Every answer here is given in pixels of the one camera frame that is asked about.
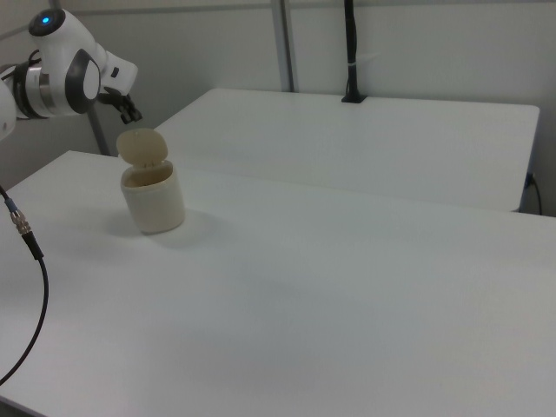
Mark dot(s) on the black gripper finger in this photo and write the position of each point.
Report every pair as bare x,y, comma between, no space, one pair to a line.
126,116
134,108

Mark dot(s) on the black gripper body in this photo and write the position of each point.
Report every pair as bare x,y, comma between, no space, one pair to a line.
113,96

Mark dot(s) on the cream trash bin with lid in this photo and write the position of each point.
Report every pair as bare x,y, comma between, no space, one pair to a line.
152,208

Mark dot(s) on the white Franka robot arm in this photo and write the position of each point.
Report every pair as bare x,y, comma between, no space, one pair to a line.
65,43

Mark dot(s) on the white side table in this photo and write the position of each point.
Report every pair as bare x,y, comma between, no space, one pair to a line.
347,143

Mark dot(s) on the black camera pole with clamp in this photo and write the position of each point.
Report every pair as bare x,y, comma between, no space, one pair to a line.
351,43

